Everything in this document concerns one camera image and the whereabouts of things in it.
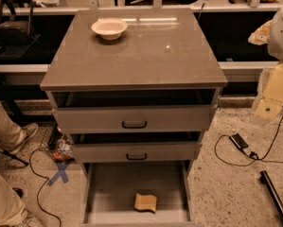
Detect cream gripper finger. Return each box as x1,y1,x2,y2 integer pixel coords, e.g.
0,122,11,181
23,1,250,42
255,99,283,119

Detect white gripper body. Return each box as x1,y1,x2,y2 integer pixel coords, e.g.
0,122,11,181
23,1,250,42
263,62,283,106

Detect yellow sponge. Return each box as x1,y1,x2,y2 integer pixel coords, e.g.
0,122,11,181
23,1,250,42
134,193,157,213

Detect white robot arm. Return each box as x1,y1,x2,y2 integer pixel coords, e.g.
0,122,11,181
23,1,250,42
255,7,283,119

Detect top grey drawer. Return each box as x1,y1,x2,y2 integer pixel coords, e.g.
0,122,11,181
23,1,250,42
53,106,216,133

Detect grey drawer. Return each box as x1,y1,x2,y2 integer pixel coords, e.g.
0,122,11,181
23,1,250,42
53,106,216,133
71,142,202,163
80,162,195,227

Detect middle grey drawer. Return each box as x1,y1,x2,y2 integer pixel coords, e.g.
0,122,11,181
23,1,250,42
71,142,202,163

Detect grey drawer cabinet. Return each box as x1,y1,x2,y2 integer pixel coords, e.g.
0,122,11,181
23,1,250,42
40,7,228,227

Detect bottom grey drawer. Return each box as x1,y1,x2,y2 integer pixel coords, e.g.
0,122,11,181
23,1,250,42
80,162,195,227

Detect black power adapter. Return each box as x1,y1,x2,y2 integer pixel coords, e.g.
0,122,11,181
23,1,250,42
229,133,248,150

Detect black pole on floor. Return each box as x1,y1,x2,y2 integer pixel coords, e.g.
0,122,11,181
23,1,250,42
260,170,283,221

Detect white bowl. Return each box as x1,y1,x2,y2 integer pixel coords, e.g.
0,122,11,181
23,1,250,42
91,18,128,41

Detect plastic bottle on floor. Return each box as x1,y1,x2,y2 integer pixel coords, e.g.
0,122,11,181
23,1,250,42
51,139,73,162

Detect blue tape cross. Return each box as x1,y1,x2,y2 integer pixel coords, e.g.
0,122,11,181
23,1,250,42
47,161,71,186

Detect grey sneaker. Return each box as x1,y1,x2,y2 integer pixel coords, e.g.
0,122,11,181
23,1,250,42
9,123,39,154

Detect person leg beige trousers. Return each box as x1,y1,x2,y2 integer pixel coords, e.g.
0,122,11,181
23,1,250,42
0,102,20,151

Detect black chair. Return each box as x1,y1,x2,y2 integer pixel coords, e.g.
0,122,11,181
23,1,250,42
0,0,38,60

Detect black cable right floor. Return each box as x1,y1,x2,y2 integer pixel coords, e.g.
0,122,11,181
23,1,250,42
213,99,283,167

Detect black cable floor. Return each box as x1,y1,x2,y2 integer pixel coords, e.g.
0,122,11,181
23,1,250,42
213,99,283,167
27,147,63,227

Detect black cable left floor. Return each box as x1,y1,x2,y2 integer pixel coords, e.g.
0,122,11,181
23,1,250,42
27,147,63,227

